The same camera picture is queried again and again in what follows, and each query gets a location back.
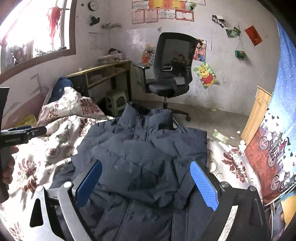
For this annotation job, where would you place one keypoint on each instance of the floral white red bed quilt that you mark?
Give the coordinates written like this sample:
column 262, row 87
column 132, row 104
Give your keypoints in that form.
column 68, row 120

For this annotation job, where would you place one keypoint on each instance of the photo cluster on wall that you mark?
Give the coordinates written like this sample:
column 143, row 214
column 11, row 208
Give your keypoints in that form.
column 219, row 20

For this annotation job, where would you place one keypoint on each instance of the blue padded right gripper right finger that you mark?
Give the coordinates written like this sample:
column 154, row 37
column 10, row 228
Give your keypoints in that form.
column 207, row 183

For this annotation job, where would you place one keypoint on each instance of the row of certificates on wall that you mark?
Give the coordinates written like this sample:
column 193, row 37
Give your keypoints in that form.
column 152, row 11

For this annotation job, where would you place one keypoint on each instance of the anime character poster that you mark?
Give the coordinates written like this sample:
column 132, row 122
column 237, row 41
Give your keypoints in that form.
column 200, row 52

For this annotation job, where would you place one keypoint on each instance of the wooden framed window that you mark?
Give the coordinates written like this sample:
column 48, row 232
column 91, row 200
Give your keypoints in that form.
column 25, row 40

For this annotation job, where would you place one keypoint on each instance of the red paper on wall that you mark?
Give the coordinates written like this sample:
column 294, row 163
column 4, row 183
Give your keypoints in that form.
column 253, row 35

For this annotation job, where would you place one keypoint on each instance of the round wall clock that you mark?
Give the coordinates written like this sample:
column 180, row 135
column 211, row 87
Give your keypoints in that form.
column 93, row 5

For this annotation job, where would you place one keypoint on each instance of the dark navy padded jacket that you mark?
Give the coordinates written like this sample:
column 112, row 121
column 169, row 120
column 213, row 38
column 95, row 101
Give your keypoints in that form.
column 146, row 191

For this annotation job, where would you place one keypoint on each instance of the green photo on wall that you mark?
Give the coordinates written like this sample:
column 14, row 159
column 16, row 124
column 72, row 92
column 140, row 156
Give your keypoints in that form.
column 233, row 33

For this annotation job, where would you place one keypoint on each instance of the black mesh office chair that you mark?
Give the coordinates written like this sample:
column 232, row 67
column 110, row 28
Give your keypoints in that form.
column 172, row 66

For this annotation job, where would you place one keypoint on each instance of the dark blue round pillow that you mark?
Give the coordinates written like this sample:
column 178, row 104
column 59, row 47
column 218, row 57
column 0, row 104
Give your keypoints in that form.
column 58, row 89

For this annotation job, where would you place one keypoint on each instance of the colourful cartoon poster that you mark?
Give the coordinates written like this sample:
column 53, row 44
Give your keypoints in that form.
column 148, row 55

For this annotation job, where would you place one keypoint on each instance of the yellow-green cloth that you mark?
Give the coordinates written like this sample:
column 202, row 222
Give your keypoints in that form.
column 28, row 121

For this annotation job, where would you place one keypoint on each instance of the light wooden board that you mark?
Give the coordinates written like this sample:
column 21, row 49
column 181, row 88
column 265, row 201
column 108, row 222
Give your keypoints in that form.
column 261, row 103

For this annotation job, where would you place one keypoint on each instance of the blue starry door curtain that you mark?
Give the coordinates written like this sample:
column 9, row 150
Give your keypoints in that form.
column 271, row 152

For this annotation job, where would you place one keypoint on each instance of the Winnie the Pooh poster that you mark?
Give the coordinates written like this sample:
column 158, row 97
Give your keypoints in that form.
column 206, row 75

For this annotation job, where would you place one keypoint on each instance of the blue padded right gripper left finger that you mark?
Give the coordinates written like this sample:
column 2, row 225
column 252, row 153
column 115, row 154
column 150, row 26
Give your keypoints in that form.
column 85, row 182

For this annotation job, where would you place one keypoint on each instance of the red garment hanging outside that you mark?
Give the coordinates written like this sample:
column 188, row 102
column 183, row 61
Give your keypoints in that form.
column 53, row 15

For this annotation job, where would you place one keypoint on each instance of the person's left hand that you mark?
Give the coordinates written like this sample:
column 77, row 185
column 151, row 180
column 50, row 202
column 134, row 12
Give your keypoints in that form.
column 7, row 173

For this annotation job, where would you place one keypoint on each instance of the wooden desk with shelves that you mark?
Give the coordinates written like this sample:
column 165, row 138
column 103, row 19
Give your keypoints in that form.
column 87, row 79

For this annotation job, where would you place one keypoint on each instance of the green hanging wall pouch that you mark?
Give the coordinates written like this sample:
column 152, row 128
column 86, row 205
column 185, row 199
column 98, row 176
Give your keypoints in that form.
column 240, row 54

